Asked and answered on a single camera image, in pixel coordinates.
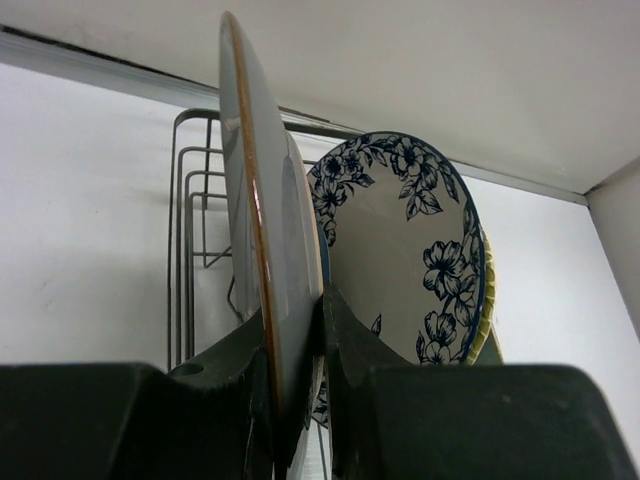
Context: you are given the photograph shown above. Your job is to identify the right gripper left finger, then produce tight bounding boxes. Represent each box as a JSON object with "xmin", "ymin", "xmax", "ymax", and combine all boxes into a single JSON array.
[{"xmin": 1, "ymin": 316, "xmax": 273, "ymax": 479}]

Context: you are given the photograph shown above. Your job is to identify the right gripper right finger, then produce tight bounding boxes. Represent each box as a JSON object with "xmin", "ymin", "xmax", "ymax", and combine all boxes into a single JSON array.
[{"xmin": 322, "ymin": 286, "xmax": 638, "ymax": 479}]

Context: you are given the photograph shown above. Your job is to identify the light green rectangular plate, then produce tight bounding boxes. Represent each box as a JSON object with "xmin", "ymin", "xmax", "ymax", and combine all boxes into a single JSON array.
[{"xmin": 474, "ymin": 325, "xmax": 504, "ymax": 366}]

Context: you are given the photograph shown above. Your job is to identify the yellow checked plate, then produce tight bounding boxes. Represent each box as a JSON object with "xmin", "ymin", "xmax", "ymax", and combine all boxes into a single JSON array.
[{"xmin": 466, "ymin": 232, "xmax": 496, "ymax": 365}]

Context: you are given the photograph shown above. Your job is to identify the blue floral white plate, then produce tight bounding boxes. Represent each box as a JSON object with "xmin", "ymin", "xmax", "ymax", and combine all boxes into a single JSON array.
[{"xmin": 307, "ymin": 131, "xmax": 488, "ymax": 366}]

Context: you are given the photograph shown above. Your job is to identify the grey deer plate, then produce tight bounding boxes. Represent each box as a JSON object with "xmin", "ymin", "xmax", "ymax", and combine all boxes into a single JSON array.
[{"xmin": 219, "ymin": 12, "xmax": 323, "ymax": 417}]

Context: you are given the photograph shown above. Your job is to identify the dark blue plate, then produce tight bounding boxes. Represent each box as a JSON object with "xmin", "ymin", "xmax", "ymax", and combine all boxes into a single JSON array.
[{"xmin": 316, "ymin": 222, "xmax": 331, "ymax": 288}]

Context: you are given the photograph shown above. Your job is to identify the grey wire dish rack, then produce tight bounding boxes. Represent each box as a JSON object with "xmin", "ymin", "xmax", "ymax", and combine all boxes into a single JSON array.
[{"xmin": 168, "ymin": 107, "xmax": 361, "ymax": 480}]

